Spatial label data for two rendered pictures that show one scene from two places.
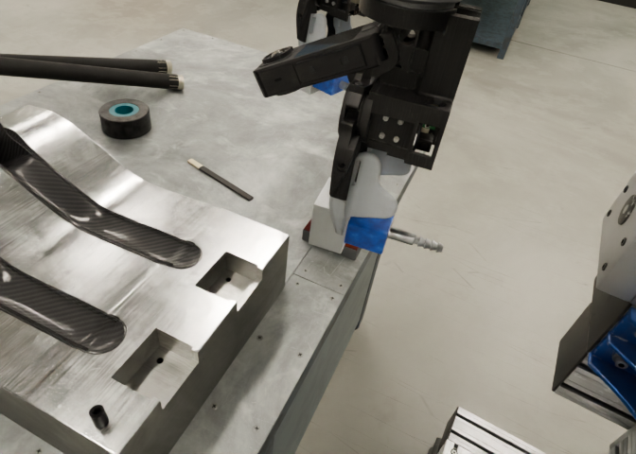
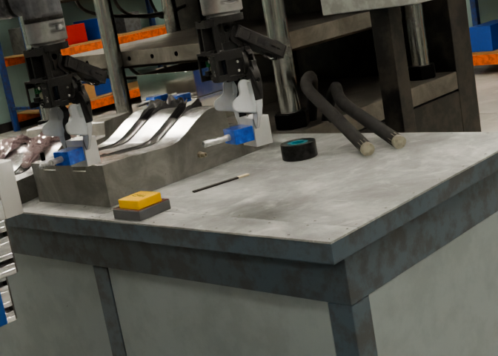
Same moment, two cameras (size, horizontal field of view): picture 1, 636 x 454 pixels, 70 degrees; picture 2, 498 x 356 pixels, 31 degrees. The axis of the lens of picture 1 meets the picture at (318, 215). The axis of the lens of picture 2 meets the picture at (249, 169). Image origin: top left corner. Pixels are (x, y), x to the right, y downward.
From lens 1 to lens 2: 2.01 m
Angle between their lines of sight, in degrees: 100
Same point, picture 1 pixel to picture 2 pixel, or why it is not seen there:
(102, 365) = not seen: hidden behind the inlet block
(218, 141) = (273, 176)
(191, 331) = not seen: hidden behind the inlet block
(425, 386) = not seen: outside the picture
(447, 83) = (31, 74)
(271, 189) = (201, 195)
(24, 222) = (146, 134)
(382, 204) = (46, 127)
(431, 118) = (30, 85)
